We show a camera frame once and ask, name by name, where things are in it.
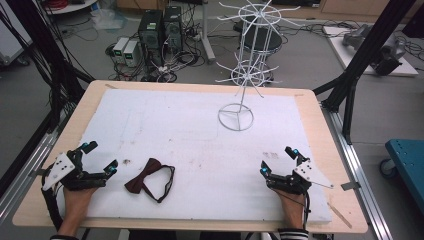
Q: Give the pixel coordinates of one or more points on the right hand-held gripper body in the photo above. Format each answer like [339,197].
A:
[300,178]

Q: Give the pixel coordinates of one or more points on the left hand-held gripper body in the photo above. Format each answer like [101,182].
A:
[66,166]

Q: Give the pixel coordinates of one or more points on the brown bow tie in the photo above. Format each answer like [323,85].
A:
[141,176]

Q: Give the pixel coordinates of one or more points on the person's right hand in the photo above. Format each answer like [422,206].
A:
[293,206]

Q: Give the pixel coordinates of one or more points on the person's left hand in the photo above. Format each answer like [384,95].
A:
[77,206]

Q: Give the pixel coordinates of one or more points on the wooden stick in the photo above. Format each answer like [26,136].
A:
[340,215]

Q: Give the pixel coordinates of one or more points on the white foam mat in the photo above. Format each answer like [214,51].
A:
[186,133]

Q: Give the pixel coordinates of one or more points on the white power supply box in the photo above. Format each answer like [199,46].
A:
[130,53]
[119,48]

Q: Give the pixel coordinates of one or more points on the blue cart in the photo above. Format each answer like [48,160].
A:
[408,163]

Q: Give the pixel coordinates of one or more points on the white floor board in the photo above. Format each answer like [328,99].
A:
[336,50]

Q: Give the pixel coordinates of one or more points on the black round stool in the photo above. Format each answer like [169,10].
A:
[266,38]

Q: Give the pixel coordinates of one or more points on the black computer tower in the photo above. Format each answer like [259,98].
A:
[150,33]
[173,26]

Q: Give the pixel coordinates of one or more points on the clear plastic bag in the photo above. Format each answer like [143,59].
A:
[108,18]

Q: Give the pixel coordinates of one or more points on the white round table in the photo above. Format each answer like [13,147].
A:
[71,7]

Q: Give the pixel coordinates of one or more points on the grey machine part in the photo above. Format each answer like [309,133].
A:
[390,50]

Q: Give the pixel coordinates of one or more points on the grey stand pole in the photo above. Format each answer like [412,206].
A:
[206,36]

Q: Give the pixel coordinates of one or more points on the grey metal bracket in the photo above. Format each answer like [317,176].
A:
[37,172]
[350,186]

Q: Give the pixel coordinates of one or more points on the aluminium rail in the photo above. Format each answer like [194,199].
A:
[360,173]
[30,160]

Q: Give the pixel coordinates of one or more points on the black frame post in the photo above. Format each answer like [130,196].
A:
[36,40]
[370,46]

